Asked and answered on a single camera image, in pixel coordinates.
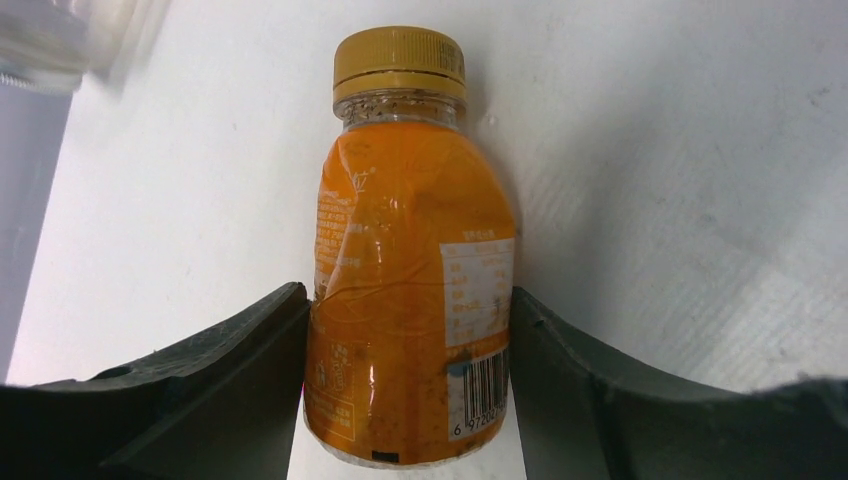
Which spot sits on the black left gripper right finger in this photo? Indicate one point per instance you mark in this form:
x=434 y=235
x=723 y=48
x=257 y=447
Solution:
x=586 y=410

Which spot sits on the clear bottle at wall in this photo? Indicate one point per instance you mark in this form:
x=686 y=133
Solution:
x=51 y=46

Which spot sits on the small orange juice bottle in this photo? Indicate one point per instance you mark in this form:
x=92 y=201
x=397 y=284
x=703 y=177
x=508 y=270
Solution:
x=407 y=351

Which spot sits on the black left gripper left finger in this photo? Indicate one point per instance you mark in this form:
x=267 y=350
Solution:
x=220 y=404

